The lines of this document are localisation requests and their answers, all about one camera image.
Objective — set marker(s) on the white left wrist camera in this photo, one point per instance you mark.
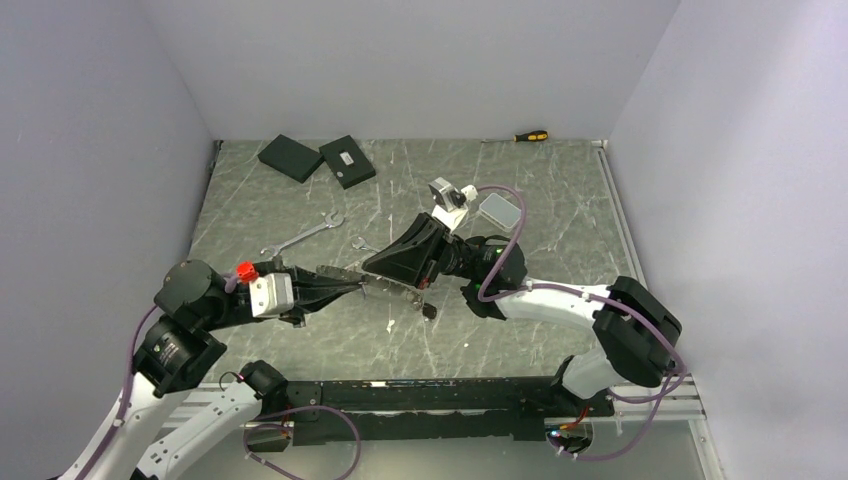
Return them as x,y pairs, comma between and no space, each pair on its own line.
271,295

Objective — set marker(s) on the black box with label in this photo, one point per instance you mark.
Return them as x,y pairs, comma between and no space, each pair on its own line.
347,161

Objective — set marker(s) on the orange black screwdriver far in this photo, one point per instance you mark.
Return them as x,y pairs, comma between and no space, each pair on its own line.
535,136

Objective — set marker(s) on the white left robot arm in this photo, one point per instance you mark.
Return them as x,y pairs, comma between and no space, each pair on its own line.
167,362

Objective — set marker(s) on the black flat box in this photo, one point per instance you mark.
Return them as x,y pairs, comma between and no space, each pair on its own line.
291,158

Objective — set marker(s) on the black key fob with keys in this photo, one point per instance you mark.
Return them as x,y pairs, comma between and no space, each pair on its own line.
429,311

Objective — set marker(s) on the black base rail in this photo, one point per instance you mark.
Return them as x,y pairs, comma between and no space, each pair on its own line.
521,408

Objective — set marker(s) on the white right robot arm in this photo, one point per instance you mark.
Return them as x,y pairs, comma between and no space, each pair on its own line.
633,333

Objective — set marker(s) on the metal arc keyring plate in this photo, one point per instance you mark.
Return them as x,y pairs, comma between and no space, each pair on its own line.
376,287

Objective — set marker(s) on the large silver wrench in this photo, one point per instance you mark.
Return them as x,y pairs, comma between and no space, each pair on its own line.
330,221

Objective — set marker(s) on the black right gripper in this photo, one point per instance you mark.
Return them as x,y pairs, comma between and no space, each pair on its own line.
417,258

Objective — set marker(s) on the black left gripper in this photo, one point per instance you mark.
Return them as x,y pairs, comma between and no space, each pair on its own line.
310,292

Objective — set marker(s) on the small silver wrench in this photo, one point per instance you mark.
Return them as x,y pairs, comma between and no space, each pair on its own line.
361,243

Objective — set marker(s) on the clear plastic box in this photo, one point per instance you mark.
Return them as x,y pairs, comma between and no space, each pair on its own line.
501,212

